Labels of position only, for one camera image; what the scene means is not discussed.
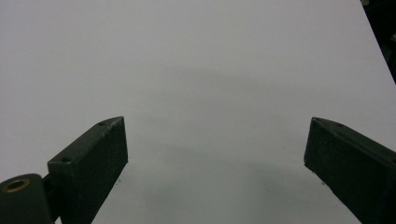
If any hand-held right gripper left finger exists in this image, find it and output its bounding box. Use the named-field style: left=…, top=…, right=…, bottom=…
left=47, top=116, right=129, bottom=224

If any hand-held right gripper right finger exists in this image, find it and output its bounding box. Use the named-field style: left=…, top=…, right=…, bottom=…
left=304, top=117, right=396, bottom=224

